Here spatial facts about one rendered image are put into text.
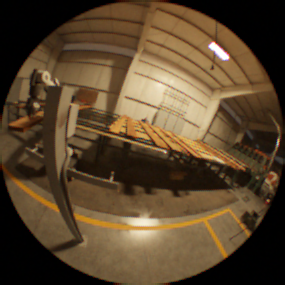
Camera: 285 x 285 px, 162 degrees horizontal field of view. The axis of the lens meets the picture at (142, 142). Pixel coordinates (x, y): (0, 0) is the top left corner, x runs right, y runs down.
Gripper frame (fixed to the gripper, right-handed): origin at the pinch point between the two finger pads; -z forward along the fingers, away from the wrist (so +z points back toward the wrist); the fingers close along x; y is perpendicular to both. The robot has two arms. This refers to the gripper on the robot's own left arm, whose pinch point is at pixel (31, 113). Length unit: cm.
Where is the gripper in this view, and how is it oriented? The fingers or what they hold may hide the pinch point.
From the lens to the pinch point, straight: 77.7
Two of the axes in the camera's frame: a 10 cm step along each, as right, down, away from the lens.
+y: 9.4, 2.6, 2.2
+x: 1.3, 3.3, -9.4
